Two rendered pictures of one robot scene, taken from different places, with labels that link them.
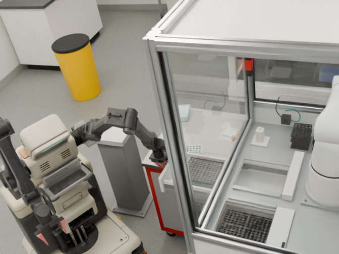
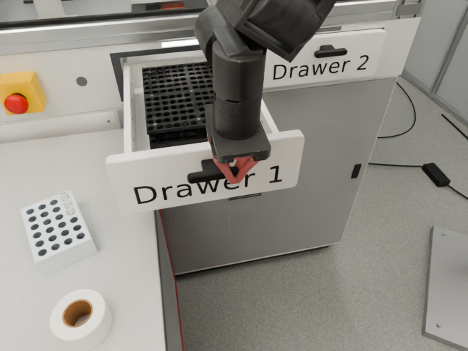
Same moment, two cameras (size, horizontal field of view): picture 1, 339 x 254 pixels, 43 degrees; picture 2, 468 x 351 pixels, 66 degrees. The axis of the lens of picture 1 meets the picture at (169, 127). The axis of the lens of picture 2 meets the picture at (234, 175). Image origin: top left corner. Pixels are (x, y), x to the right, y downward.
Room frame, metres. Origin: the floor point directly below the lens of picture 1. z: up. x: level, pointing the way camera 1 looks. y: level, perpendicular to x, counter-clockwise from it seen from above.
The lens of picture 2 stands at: (2.09, 0.35, 1.26)
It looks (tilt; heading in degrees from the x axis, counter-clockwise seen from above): 44 degrees down; 227
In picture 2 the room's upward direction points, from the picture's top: straight up
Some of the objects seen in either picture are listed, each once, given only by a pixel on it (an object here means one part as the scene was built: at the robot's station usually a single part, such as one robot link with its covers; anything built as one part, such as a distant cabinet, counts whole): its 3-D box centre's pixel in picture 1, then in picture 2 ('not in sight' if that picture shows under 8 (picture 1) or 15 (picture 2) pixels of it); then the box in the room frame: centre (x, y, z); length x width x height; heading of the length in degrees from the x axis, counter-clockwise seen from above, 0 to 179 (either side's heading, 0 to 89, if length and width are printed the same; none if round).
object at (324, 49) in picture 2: not in sight; (328, 50); (1.42, -0.06, 0.91); 0.07 x 0.04 x 0.01; 150
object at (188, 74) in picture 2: not in sight; (192, 105); (1.74, -0.14, 0.87); 0.22 x 0.18 x 0.06; 60
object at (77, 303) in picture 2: not in sight; (81, 320); (2.09, 0.06, 0.78); 0.07 x 0.07 x 0.04
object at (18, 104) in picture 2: not in sight; (17, 103); (1.98, -0.37, 0.88); 0.04 x 0.03 x 0.04; 150
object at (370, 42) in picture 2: not in sight; (321, 58); (1.40, -0.08, 0.87); 0.29 x 0.02 x 0.11; 150
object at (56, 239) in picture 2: not in sight; (58, 230); (2.05, -0.11, 0.78); 0.12 x 0.08 x 0.04; 79
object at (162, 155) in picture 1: (158, 152); (236, 113); (1.83, 0.09, 1.01); 0.10 x 0.07 x 0.07; 59
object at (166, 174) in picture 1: (171, 168); (209, 173); (1.84, 0.03, 0.87); 0.29 x 0.02 x 0.11; 150
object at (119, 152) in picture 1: (124, 167); not in sight; (2.49, 0.40, 0.38); 0.30 x 0.30 x 0.76; 63
